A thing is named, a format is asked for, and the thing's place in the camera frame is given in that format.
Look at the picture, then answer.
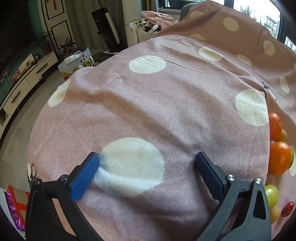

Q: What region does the red and tan box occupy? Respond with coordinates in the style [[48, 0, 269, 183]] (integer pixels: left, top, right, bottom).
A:
[[6, 185, 30, 223]]

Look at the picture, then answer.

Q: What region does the pink polka dot blanket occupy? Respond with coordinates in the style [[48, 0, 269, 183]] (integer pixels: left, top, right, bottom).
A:
[[23, 0, 296, 241]]

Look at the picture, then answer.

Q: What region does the potted green plant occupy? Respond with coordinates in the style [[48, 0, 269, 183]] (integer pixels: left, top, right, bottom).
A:
[[36, 31, 55, 55], [57, 37, 77, 58]]

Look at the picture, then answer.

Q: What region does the oval green jujube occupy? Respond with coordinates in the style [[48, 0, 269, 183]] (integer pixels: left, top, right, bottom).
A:
[[287, 146, 295, 170]]

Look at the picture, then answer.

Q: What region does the red cherry tomato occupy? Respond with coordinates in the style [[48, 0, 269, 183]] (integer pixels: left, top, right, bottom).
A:
[[281, 202, 294, 217]]

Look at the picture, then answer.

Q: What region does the purple foil packet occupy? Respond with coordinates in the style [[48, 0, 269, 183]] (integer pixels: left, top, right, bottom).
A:
[[5, 192, 26, 231]]

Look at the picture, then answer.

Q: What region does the white TV cabinet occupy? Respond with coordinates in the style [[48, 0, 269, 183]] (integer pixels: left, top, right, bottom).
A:
[[0, 50, 58, 139]]

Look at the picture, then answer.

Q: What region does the white bag of clothes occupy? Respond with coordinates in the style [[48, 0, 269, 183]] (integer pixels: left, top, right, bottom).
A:
[[126, 20, 162, 44]]

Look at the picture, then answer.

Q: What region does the round green jujube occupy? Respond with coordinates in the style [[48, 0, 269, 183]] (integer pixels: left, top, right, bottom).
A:
[[264, 185, 278, 209]]

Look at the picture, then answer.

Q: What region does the black framed window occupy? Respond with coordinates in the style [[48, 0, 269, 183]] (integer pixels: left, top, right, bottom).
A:
[[231, 0, 296, 54]]

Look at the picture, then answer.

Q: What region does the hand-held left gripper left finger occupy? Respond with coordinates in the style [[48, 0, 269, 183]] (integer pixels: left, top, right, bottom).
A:
[[25, 152, 104, 241]]

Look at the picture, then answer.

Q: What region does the brown longan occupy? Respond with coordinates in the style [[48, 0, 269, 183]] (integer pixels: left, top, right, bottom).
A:
[[276, 129, 287, 142], [270, 206, 281, 224]]

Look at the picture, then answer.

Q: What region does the grey curtain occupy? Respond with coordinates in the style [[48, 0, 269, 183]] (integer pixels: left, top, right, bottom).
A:
[[66, 0, 125, 50]]

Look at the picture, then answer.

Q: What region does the cardboard box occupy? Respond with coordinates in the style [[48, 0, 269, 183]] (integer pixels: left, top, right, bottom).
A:
[[18, 54, 35, 75]]

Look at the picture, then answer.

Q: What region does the printed paper shopping bag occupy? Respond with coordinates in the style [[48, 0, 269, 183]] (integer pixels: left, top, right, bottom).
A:
[[58, 47, 95, 80]]

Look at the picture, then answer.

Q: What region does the pink clothes pile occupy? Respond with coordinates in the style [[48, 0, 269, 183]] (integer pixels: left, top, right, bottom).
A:
[[141, 10, 178, 29]]

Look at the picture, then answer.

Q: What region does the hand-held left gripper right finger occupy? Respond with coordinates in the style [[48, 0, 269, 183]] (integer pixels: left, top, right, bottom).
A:
[[194, 152, 271, 241]]

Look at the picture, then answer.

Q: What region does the orange mandarin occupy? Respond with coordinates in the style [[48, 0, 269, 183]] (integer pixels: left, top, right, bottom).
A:
[[269, 141, 292, 176], [268, 112, 282, 141]]

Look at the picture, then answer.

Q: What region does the black upright vacuum cleaner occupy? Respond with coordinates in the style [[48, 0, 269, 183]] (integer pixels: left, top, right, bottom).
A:
[[91, 0, 121, 52]]

